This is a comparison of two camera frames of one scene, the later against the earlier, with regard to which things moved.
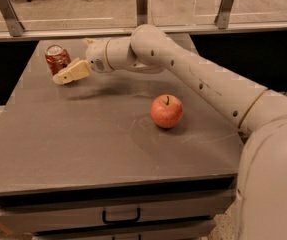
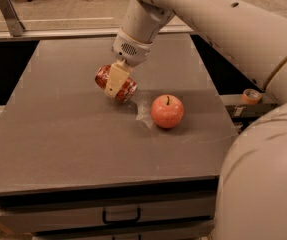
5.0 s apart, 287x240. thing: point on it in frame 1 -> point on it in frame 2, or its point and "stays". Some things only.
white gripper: [95, 56] -> [131, 50]
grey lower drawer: [197, 231] stays
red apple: [167, 111] stays
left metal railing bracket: [3, 0] stays
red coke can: [56, 58] -> [126, 91]
